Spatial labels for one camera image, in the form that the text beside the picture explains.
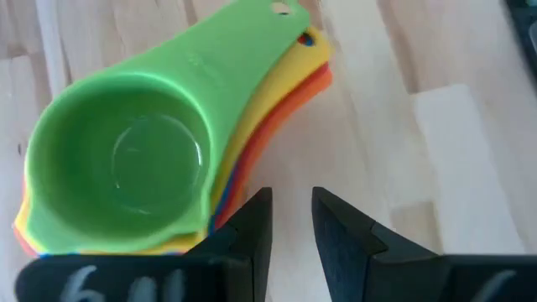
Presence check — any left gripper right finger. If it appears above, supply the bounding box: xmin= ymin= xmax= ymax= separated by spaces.
xmin=310 ymin=186 xmax=537 ymax=302

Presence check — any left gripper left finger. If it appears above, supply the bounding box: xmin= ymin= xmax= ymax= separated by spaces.
xmin=14 ymin=186 xmax=274 ymax=302

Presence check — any red plastic measuring cup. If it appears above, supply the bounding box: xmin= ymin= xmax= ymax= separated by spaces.
xmin=211 ymin=138 xmax=269 ymax=231

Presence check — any green plastic measuring cup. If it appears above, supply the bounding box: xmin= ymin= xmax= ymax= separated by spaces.
xmin=23 ymin=0 xmax=311 ymax=255

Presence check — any orange plastic measuring cup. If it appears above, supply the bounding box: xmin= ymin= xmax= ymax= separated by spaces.
xmin=12 ymin=61 xmax=336 ymax=258

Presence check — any yellow plastic measuring cup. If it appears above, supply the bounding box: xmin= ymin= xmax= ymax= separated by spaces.
xmin=14 ymin=27 xmax=333 ymax=257

